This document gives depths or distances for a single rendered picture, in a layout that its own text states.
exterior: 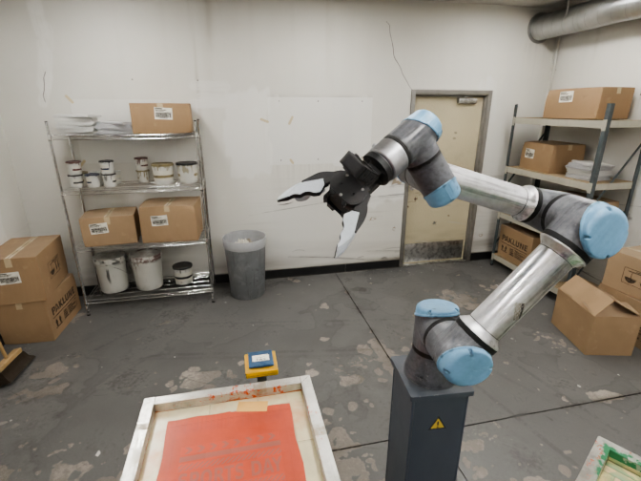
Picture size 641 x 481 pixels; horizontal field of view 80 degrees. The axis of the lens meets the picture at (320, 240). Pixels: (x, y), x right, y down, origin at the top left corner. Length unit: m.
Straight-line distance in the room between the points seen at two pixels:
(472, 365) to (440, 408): 0.27
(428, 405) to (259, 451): 0.53
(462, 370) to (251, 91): 3.69
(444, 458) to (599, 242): 0.76
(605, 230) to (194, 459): 1.23
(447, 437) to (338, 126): 3.61
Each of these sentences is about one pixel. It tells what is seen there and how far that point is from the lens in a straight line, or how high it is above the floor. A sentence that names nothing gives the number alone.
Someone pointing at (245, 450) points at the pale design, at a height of 0.96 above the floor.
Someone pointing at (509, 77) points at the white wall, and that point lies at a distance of 5.34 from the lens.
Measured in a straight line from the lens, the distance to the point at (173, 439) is 1.44.
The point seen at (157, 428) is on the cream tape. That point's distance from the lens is 1.49.
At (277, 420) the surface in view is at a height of 0.96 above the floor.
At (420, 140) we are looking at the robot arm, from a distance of 0.79.
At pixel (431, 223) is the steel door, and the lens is 5.15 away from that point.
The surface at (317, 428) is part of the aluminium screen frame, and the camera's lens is 1.35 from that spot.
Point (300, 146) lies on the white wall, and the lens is 4.34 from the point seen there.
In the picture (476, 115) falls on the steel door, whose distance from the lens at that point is 5.19.
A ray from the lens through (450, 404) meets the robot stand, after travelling 1.24.
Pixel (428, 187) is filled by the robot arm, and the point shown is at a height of 1.79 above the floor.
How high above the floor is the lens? 1.94
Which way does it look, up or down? 19 degrees down
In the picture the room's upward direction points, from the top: straight up
